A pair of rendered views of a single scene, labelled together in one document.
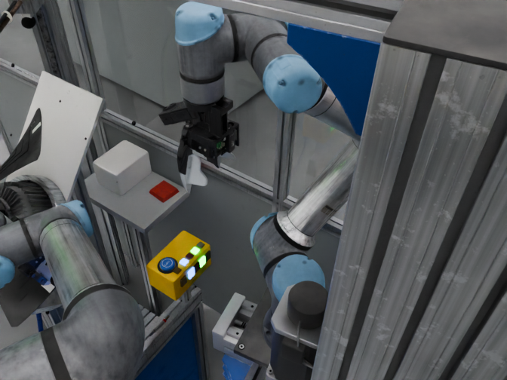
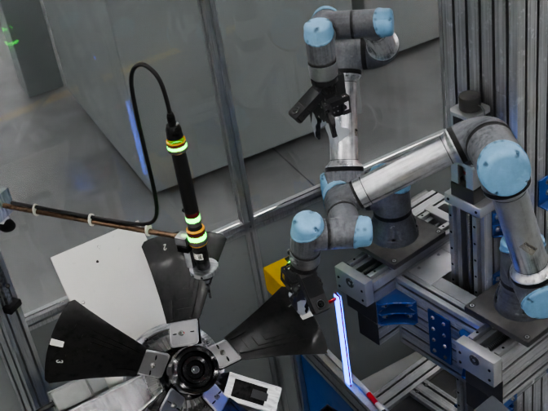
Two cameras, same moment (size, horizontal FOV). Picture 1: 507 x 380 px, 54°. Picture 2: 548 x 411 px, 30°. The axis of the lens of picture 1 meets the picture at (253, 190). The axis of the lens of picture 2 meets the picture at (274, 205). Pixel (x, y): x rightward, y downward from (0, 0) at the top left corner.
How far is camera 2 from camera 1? 235 cm
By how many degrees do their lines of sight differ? 45
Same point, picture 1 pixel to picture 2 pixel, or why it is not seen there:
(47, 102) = (83, 276)
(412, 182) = not seen: outside the picture
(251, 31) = (335, 19)
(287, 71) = (387, 13)
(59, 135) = (125, 286)
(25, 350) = (485, 130)
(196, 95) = (334, 72)
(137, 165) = not seen: hidden behind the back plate
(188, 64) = (329, 54)
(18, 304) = (310, 340)
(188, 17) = (325, 26)
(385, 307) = (531, 19)
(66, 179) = not seen: hidden behind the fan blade
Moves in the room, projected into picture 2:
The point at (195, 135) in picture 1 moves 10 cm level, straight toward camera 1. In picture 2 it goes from (334, 102) to (372, 103)
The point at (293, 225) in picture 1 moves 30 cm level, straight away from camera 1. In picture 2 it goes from (349, 159) to (266, 140)
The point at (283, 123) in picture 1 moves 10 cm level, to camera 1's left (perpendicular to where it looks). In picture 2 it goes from (232, 143) to (217, 161)
